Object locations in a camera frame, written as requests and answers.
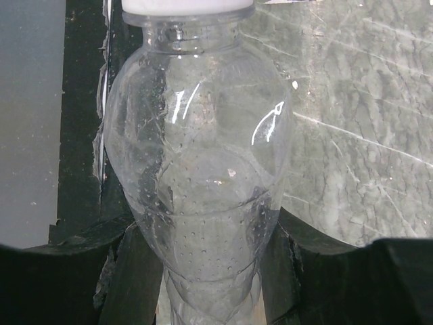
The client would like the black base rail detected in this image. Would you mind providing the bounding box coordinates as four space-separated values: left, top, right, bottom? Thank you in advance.
49 1 129 244

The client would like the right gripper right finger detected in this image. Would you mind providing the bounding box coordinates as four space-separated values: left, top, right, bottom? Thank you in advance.
262 210 432 324

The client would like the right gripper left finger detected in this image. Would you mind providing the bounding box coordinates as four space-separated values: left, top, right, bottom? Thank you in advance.
1 213 162 324

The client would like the clear bottle blue cap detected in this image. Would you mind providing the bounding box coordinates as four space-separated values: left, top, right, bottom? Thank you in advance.
104 4 292 324

